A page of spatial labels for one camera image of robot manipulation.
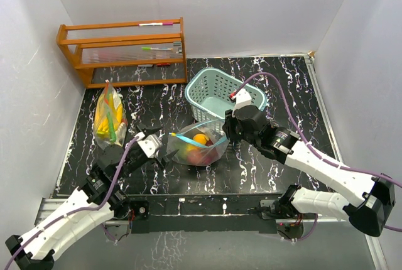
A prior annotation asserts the clear bag orange zipper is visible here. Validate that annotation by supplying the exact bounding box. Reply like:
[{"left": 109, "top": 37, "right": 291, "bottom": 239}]
[{"left": 92, "top": 80, "right": 128, "bottom": 149}]

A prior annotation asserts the brown passion fruit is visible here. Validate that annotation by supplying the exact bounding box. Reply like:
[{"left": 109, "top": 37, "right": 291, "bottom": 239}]
[{"left": 187, "top": 150, "right": 206, "bottom": 166}]

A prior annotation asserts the clear bag blue zipper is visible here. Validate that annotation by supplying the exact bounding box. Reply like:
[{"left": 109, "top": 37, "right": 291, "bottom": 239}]
[{"left": 166, "top": 119, "right": 229, "bottom": 166}]

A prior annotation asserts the small yellow orange fruit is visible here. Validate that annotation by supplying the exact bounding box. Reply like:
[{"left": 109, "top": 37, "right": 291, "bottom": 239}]
[{"left": 193, "top": 133, "right": 209, "bottom": 145}]

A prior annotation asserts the yellow banana bunch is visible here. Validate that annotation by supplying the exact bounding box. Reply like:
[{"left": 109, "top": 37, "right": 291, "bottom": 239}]
[{"left": 94, "top": 92, "right": 123, "bottom": 142}]

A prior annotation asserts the orange green mango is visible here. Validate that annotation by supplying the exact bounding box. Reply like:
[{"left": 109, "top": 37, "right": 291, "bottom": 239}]
[{"left": 177, "top": 143, "right": 197, "bottom": 159}]

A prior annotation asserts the green chili pepper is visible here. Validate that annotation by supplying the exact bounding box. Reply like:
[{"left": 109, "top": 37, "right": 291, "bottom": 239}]
[{"left": 94, "top": 111, "right": 117, "bottom": 143}]

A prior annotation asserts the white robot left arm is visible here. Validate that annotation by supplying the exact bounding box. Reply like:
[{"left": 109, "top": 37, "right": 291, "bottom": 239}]
[{"left": 5, "top": 126, "right": 176, "bottom": 269}]

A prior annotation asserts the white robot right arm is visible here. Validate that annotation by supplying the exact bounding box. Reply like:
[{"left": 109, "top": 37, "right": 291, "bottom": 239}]
[{"left": 223, "top": 105, "right": 395, "bottom": 237}]

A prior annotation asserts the light green plastic basket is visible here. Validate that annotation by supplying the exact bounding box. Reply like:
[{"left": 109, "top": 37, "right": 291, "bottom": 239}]
[{"left": 184, "top": 67, "right": 268, "bottom": 123}]

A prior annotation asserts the green pen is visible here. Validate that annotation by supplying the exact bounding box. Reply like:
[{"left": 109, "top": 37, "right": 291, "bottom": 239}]
[{"left": 141, "top": 46, "right": 173, "bottom": 51}]

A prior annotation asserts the orange wooden shelf rack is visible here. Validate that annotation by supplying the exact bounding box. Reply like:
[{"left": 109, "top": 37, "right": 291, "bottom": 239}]
[{"left": 56, "top": 18, "right": 188, "bottom": 89}]

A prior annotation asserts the small grey box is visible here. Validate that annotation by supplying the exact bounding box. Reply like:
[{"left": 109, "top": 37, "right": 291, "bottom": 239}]
[{"left": 173, "top": 41, "right": 183, "bottom": 54}]

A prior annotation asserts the pink white pen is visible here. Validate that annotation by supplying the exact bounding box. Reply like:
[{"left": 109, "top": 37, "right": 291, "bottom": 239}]
[{"left": 138, "top": 22, "right": 174, "bottom": 27}]

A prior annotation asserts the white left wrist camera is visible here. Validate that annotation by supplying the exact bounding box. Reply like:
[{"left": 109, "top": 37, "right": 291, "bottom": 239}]
[{"left": 137, "top": 134, "right": 162, "bottom": 159}]

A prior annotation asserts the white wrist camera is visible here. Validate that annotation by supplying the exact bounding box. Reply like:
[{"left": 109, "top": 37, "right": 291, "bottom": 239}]
[
  {"left": 137, "top": 134, "right": 162, "bottom": 159},
  {"left": 229, "top": 88, "right": 252, "bottom": 116}
]

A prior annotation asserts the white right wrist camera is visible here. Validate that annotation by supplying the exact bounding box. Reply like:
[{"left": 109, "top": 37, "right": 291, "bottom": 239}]
[{"left": 229, "top": 88, "right": 252, "bottom": 116}]

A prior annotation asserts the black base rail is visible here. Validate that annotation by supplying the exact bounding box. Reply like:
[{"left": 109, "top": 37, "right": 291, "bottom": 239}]
[{"left": 130, "top": 194, "right": 279, "bottom": 234}]

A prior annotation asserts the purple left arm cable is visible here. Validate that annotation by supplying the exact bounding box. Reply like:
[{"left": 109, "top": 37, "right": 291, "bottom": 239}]
[{"left": 3, "top": 136, "right": 145, "bottom": 270}]

